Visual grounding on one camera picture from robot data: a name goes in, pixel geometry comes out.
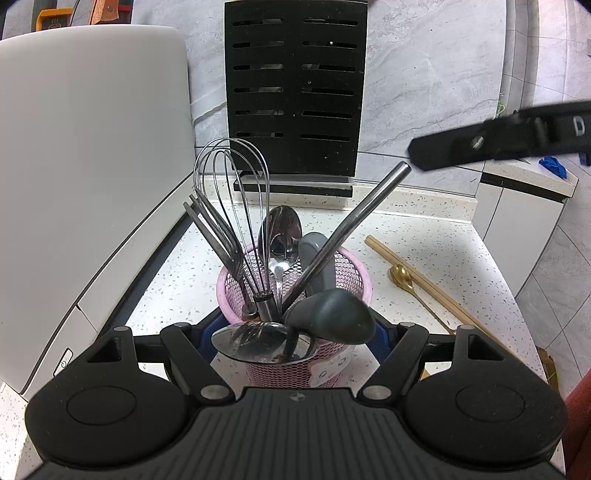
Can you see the red fuzzy clothing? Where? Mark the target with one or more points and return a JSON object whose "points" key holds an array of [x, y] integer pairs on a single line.
{"points": [[579, 429]]}

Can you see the orange kitchen tool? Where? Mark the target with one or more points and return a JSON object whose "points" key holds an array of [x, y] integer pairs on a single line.
{"points": [[54, 18]]}

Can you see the gold spoon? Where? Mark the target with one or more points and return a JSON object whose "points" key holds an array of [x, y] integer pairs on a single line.
{"points": [[402, 277]]}

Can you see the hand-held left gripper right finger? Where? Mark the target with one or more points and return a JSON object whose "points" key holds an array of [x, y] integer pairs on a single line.
{"points": [[382, 341]]}

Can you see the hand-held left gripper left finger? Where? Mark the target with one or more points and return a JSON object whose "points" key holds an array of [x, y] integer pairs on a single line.
{"points": [[208, 337]]}

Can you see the black knife block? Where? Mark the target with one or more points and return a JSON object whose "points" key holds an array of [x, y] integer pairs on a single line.
{"points": [[295, 55]]}

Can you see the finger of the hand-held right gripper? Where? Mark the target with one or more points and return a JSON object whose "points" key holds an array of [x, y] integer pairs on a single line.
{"points": [[461, 145]]}

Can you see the metal whisk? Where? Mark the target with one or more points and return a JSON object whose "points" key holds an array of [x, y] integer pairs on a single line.
{"points": [[265, 304]]}

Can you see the bent metal straw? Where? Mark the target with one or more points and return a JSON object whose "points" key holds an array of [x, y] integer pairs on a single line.
{"points": [[369, 203]]}

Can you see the small metal spoon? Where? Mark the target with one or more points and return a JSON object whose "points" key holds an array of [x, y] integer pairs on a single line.
{"points": [[279, 251]]}

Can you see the pink mesh utensil holder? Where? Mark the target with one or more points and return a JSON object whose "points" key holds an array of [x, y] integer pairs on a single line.
{"points": [[351, 281]]}

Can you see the white knife sterilizer appliance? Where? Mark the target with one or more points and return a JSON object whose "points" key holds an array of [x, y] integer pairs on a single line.
{"points": [[92, 161]]}

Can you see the white base cabinet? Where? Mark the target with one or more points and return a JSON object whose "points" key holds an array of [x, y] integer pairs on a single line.
{"points": [[521, 230]]}

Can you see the blue cloth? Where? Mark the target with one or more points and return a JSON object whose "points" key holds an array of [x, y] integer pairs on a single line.
{"points": [[553, 167]]}

